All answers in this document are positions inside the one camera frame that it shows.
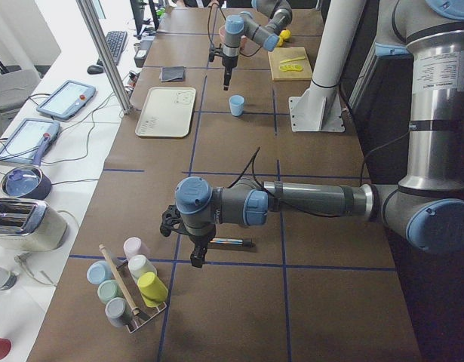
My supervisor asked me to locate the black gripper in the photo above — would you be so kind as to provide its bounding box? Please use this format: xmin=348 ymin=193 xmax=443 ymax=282
xmin=222 ymin=55 xmax=238 ymax=91
xmin=187 ymin=224 xmax=216 ymax=268

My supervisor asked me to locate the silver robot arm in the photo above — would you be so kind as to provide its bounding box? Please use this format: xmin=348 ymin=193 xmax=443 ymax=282
xmin=218 ymin=0 xmax=293 ymax=91
xmin=160 ymin=1 xmax=464 ymax=268

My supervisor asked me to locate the light blue plastic cup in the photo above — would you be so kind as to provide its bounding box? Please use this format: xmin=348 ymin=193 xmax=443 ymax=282
xmin=229 ymin=94 xmax=245 ymax=117

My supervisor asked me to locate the yellow cup on rack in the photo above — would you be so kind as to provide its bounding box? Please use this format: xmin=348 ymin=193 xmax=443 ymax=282
xmin=137 ymin=271 xmax=168 ymax=307

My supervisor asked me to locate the white cup on rack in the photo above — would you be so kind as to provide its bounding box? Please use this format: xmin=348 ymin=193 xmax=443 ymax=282
xmin=128 ymin=254 xmax=158 ymax=283

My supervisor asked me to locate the pink cup on rack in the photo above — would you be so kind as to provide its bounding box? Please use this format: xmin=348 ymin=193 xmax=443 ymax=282
xmin=123 ymin=237 xmax=151 ymax=260

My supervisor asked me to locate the cup rack with holder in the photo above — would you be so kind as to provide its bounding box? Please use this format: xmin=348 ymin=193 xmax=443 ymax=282
xmin=97 ymin=244 xmax=167 ymax=334

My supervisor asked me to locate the green cup on rack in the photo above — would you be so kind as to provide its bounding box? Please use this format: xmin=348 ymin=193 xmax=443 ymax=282
xmin=97 ymin=279 xmax=124 ymax=305

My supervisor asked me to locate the grey cup on rack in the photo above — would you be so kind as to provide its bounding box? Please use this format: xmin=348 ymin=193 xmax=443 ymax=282
xmin=105 ymin=297 xmax=133 ymax=327

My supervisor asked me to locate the blue cup on rack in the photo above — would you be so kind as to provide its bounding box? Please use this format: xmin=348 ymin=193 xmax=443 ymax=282
xmin=86 ymin=260 xmax=113 ymax=285

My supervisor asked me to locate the metal muddler stick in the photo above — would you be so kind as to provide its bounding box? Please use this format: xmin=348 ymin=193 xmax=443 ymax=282
xmin=209 ymin=238 xmax=254 ymax=248

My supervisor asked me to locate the pink bowl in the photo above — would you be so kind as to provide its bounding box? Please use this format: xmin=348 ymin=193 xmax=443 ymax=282
xmin=218 ymin=26 xmax=257 ymax=57

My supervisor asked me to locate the yellow plastic knife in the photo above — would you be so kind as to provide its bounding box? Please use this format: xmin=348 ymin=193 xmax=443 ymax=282
xmin=279 ymin=56 xmax=306 ymax=64

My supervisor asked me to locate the grey folded cloth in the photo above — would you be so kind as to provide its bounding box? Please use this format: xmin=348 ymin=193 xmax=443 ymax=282
xmin=159 ymin=66 xmax=186 ymax=82

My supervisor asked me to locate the lemon slices row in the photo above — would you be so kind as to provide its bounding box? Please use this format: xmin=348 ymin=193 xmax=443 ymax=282
xmin=278 ymin=63 xmax=303 ymax=72

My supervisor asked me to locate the wooden cutting board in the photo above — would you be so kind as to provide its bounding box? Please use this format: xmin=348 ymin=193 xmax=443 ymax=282
xmin=268 ymin=47 xmax=312 ymax=81

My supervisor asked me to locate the cream bear tray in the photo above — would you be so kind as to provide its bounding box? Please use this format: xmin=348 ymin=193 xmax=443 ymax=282
xmin=135 ymin=87 xmax=196 ymax=138

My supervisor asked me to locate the yellow lemon far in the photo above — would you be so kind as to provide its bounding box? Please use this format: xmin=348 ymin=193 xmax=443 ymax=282
xmin=279 ymin=29 xmax=291 ymax=41

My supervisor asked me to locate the black keyboard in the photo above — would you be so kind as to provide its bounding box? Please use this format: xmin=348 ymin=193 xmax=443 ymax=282
xmin=106 ymin=30 xmax=128 ymax=65

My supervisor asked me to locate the black computer mouse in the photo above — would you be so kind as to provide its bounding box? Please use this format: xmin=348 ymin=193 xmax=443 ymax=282
xmin=87 ymin=64 xmax=104 ymax=75

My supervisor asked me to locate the teach pendant far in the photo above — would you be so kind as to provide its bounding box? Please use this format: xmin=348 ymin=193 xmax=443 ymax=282
xmin=36 ymin=80 xmax=96 ymax=120

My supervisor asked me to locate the teach pendant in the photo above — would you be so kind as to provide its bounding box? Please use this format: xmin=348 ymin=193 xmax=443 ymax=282
xmin=36 ymin=80 xmax=96 ymax=120
xmin=0 ymin=118 xmax=60 ymax=164

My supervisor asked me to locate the blue pot with lid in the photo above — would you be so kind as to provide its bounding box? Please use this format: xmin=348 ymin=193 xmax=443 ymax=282
xmin=0 ymin=131 xmax=61 ymax=201

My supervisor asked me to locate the teach pendant near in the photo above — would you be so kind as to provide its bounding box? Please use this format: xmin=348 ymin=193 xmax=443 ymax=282
xmin=0 ymin=118 xmax=60 ymax=164

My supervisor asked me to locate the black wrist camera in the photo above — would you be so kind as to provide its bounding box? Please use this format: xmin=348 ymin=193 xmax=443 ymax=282
xmin=159 ymin=205 xmax=182 ymax=238
xmin=208 ymin=44 xmax=223 ymax=63

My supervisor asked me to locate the black camera cable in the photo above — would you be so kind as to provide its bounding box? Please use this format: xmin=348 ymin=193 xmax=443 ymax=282
xmin=205 ymin=0 xmax=228 ymax=50

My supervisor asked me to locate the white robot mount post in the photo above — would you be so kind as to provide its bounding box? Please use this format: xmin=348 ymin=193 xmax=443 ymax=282
xmin=289 ymin=0 xmax=366 ymax=132

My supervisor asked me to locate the aluminium frame post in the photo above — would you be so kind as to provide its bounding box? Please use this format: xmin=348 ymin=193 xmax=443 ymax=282
xmin=76 ymin=0 xmax=133 ymax=115

